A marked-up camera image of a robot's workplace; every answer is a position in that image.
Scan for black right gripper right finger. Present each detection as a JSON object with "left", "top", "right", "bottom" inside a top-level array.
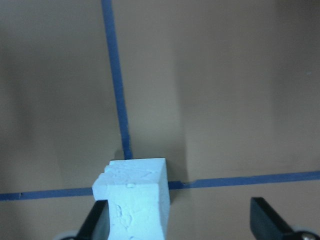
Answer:
[{"left": 250, "top": 197, "right": 320, "bottom": 240}]

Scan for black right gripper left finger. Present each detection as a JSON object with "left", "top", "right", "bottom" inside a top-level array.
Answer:
[{"left": 75, "top": 200, "right": 108, "bottom": 240}]

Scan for light blue block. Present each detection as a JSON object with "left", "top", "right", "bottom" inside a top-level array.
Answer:
[{"left": 92, "top": 158, "right": 171, "bottom": 240}]

